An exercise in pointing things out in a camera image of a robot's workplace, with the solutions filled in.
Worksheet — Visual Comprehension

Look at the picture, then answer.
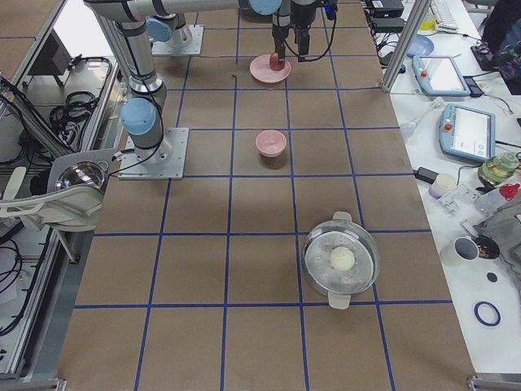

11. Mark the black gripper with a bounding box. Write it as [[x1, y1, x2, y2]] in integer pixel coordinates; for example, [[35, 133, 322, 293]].
[[272, 10, 310, 64], [290, 0, 317, 29]]

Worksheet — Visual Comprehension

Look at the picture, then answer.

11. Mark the red apple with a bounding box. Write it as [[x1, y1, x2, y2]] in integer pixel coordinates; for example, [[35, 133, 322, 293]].
[[269, 52, 285, 72]]

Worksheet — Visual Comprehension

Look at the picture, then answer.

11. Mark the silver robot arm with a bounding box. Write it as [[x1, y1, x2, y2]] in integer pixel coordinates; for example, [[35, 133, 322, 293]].
[[85, 0, 326, 102], [146, 10, 291, 70]]

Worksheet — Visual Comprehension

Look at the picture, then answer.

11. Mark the pink plate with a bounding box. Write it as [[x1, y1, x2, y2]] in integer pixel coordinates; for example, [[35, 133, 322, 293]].
[[249, 54, 291, 84]]

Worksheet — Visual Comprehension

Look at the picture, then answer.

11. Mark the pink bowl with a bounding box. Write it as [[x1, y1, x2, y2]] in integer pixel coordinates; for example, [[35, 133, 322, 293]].
[[255, 130, 287, 158]]

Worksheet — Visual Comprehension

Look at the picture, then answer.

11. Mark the light blue plate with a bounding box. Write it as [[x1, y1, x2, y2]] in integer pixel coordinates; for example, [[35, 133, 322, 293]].
[[406, 34, 435, 58]]

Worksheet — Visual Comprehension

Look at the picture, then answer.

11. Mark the steel bowl on chair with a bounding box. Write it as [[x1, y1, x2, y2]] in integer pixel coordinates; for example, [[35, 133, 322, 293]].
[[55, 161, 106, 191]]

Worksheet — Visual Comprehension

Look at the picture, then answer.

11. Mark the blue teach pendant far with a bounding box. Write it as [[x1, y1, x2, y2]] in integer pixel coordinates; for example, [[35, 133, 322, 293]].
[[411, 55, 471, 97]]

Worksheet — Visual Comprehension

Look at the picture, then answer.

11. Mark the blue teach pendant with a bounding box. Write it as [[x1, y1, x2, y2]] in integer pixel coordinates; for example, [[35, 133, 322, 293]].
[[411, 55, 471, 97], [438, 103, 496, 163]]

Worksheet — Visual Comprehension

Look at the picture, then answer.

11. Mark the black power adapter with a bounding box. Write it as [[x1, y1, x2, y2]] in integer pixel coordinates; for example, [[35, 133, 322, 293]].
[[414, 167, 439, 185]]

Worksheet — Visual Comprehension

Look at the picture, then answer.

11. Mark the blue teach pendant near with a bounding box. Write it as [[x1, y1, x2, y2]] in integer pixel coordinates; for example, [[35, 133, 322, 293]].
[[438, 103, 496, 163]]

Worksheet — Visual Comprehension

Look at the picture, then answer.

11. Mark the glass pot with lid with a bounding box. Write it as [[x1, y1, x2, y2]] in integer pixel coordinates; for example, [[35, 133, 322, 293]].
[[302, 211, 381, 310]]

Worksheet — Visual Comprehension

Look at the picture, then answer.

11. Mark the glass teapot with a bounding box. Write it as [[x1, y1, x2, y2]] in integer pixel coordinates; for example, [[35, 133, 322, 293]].
[[478, 152, 519, 186]]

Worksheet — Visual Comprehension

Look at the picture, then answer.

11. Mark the white cup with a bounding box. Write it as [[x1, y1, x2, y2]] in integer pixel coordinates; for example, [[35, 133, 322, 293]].
[[440, 236, 479, 266]]

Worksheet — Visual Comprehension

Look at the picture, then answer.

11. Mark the grey office chair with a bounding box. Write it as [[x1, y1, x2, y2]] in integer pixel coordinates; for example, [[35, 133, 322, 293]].
[[1, 148, 116, 264]]

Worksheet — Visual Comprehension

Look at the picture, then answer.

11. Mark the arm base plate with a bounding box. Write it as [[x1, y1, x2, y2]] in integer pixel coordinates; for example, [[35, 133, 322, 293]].
[[151, 24, 204, 57], [116, 127, 190, 180]]

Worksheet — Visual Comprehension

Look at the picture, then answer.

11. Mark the aluminium frame post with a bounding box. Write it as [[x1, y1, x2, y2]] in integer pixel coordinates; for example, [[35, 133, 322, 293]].
[[380, 0, 431, 93]]

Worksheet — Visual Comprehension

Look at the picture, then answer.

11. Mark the blue rubber ring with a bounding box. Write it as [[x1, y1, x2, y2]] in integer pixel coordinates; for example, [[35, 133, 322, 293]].
[[474, 301, 501, 327]]

